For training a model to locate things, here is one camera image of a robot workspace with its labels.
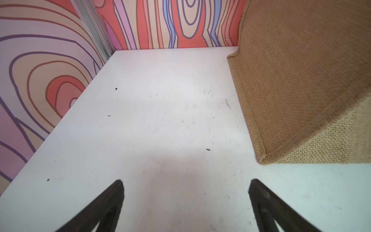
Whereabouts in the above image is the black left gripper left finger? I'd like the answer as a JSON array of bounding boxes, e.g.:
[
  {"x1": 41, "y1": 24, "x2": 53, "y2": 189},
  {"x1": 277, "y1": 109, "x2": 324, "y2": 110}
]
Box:
[{"x1": 58, "y1": 179, "x2": 125, "y2": 232}]

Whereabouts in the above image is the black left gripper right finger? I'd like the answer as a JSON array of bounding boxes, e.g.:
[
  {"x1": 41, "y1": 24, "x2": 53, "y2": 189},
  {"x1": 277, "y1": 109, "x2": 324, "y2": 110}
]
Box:
[{"x1": 248, "y1": 179, "x2": 319, "y2": 232}]

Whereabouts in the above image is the brown burlap tote bag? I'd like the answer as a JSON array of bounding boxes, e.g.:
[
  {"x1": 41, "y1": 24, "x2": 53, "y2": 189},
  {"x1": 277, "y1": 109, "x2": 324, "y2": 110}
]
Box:
[{"x1": 227, "y1": 1, "x2": 371, "y2": 165}]

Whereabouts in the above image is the aluminium frame post left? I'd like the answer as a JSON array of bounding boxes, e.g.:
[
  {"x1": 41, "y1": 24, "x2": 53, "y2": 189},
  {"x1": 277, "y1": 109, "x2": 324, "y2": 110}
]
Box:
[{"x1": 71, "y1": 0, "x2": 115, "y2": 63}]

